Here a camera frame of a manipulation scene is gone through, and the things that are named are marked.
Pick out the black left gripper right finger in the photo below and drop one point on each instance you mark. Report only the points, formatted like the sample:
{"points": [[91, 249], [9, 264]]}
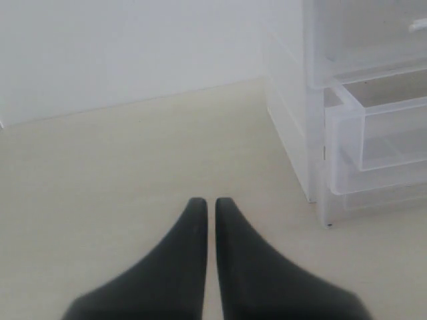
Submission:
{"points": [[257, 282]]}

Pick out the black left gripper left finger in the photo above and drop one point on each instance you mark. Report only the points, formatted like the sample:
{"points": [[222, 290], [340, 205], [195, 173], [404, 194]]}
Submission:
{"points": [[168, 283]]}

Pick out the top left small drawer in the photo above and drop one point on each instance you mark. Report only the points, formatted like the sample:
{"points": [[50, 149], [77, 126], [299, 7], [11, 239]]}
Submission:
{"points": [[350, 41]]}

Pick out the wide clear drawer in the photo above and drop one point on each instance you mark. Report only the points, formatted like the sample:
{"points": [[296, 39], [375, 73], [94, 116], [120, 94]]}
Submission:
{"points": [[346, 188], [380, 122]]}

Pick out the white translucent drawer cabinet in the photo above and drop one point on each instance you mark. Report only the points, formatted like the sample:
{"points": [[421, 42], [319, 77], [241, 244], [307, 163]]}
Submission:
{"points": [[298, 110]]}

